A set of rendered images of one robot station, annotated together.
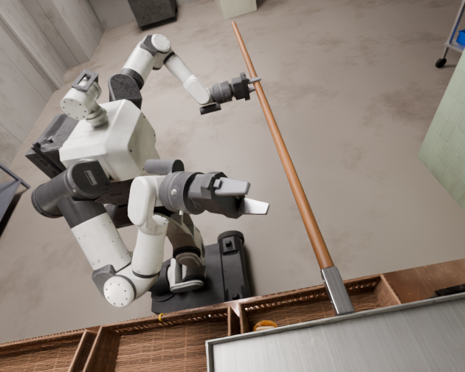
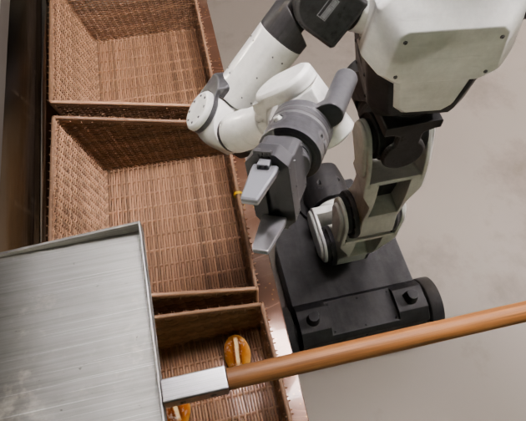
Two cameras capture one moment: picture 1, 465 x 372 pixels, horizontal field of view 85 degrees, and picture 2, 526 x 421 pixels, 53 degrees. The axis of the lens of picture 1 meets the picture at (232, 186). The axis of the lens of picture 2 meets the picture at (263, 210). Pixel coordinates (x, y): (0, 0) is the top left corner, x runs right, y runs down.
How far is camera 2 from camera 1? 0.41 m
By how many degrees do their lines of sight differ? 41
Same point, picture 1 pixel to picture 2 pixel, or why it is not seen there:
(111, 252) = (242, 82)
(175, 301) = (298, 224)
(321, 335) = (144, 362)
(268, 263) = (393, 384)
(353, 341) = (134, 403)
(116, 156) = (384, 25)
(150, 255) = (237, 130)
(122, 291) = (198, 114)
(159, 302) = not seen: hidden behind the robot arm
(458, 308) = not seen: outside the picture
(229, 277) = (345, 306)
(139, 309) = not seen: hidden behind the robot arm
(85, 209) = (282, 23)
